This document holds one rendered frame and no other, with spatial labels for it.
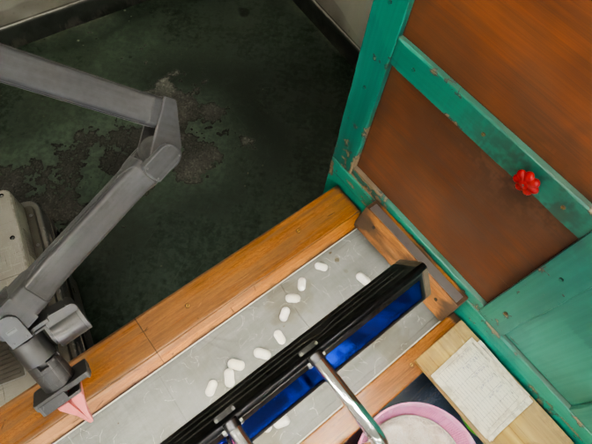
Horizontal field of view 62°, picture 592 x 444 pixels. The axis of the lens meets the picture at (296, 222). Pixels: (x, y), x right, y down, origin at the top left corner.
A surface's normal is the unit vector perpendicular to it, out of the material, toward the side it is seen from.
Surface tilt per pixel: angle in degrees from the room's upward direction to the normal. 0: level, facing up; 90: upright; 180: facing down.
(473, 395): 0
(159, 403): 0
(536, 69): 90
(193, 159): 0
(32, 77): 50
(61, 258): 46
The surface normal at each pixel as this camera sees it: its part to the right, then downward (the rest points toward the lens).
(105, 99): 0.54, 0.27
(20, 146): 0.08, -0.44
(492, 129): -0.78, 0.52
